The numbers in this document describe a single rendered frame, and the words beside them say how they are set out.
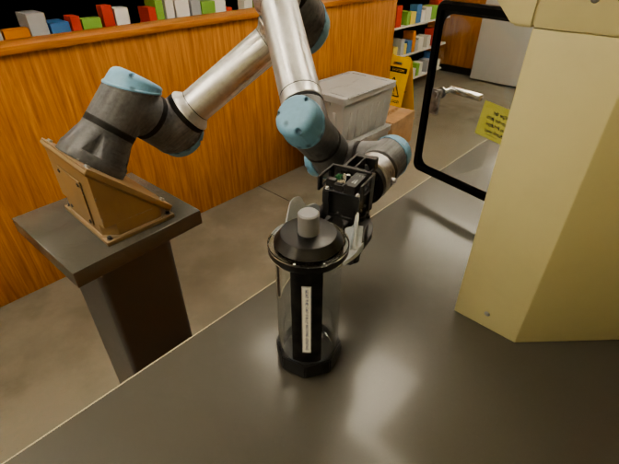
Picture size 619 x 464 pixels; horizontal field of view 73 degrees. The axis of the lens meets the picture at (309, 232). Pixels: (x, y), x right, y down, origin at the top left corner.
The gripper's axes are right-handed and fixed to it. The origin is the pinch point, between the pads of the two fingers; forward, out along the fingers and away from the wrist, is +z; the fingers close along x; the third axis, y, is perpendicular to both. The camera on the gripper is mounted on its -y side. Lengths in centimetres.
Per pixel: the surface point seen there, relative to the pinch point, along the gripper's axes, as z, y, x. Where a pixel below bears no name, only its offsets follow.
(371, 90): -233, -41, -76
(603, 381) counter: -17.0, -20.0, 42.4
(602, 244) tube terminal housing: -21.3, 0.7, 35.3
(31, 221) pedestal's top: -3, -21, -77
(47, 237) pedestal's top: -1, -21, -68
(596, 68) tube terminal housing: -17.9, 23.8, 26.4
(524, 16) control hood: -20.1, 28.3, 17.5
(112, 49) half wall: -104, -5, -161
